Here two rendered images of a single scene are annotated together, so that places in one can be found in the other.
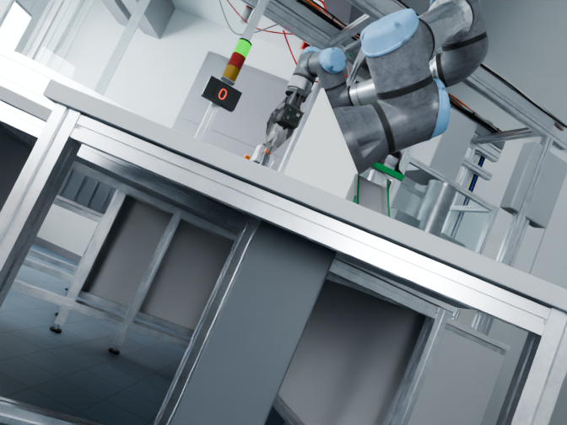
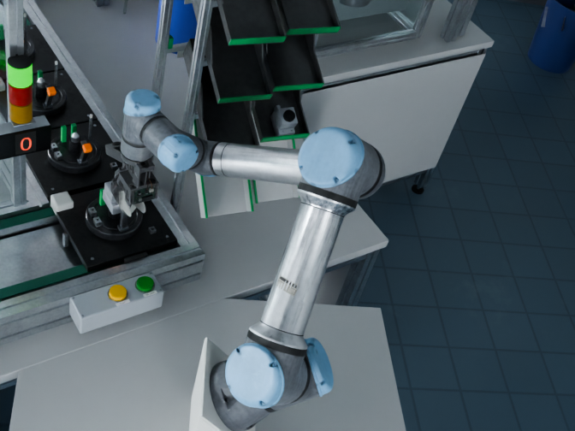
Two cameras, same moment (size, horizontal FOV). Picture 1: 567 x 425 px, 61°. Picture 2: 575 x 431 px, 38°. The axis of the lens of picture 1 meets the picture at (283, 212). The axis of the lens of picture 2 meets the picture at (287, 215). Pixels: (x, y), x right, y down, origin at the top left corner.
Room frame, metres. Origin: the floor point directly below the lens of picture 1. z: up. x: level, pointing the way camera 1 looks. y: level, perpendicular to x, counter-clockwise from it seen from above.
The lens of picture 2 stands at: (0.09, 0.34, 2.53)
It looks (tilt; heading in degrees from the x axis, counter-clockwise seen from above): 44 degrees down; 336
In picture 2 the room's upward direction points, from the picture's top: 16 degrees clockwise
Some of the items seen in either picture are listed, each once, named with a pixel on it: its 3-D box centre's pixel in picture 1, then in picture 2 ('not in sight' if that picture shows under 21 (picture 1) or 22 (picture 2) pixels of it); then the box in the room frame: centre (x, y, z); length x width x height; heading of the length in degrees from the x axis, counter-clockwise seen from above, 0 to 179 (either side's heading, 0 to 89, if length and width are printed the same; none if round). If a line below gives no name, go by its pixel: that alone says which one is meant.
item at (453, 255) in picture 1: (308, 223); (216, 421); (1.05, -0.06, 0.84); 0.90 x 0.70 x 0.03; 83
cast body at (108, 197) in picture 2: (261, 154); (115, 191); (1.58, 0.15, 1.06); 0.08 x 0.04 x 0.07; 19
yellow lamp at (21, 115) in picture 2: (230, 74); (20, 108); (1.62, 0.36, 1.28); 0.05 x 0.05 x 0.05
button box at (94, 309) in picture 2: not in sight; (116, 301); (1.34, 0.15, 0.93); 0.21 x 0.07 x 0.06; 110
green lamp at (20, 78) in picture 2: (242, 49); (20, 72); (1.62, 0.36, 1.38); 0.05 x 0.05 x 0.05
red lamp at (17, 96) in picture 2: (236, 61); (20, 91); (1.62, 0.36, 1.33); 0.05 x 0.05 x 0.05
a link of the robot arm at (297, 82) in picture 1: (299, 88); (139, 144); (1.49, 0.11, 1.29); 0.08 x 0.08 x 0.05
